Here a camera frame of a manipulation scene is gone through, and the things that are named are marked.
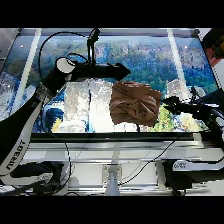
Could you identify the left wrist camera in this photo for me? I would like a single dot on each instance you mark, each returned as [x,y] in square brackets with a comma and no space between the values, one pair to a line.
[92,41]

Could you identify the brown pants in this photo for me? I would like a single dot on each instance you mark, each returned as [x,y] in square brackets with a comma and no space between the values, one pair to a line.
[135,103]

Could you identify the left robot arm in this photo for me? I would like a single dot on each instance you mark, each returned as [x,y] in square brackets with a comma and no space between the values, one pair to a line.
[20,130]

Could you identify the silver frame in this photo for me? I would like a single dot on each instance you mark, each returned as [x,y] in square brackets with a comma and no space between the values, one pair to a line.
[100,155]

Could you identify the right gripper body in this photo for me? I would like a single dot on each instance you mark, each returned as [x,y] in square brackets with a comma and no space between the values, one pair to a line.
[180,107]

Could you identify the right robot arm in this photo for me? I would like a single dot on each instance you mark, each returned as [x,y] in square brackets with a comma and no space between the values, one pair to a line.
[210,111]

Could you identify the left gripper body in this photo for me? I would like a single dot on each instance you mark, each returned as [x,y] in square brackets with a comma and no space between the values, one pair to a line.
[105,71]

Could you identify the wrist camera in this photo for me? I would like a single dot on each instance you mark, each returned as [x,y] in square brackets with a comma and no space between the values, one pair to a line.
[92,41]
[194,93]

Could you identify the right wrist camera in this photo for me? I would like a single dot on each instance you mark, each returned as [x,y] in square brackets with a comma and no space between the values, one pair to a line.
[194,93]

